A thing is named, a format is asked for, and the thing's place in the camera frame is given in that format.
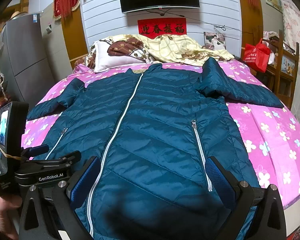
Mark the grey refrigerator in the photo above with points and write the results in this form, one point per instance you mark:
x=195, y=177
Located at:
x=23, y=60

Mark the red calligraphy banner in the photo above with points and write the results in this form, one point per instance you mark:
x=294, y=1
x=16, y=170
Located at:
x=155, y=27

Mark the red shopping bag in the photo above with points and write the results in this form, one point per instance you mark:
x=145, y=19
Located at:
x=257, y=57

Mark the white pillow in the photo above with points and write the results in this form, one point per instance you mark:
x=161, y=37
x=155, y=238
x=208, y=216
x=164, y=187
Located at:
x=104, y=61

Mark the person's left hand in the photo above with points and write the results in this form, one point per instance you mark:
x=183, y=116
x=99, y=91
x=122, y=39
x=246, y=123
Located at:
x=8, y=203

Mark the cream floral quilt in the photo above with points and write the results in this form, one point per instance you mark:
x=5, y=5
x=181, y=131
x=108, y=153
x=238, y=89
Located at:
x=165, y=48

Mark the blue puffer jacket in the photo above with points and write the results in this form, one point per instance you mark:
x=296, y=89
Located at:
x=153, y=133

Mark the wooden chair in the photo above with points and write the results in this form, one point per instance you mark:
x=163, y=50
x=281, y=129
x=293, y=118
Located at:
x=282, y=76

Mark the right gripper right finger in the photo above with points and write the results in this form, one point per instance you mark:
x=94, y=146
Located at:
x=268, y=221

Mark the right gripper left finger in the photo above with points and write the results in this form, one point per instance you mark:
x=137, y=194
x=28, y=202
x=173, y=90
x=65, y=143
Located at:
x=46, y=212

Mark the framed wedding photo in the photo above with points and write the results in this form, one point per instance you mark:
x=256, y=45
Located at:
x=214, y=41

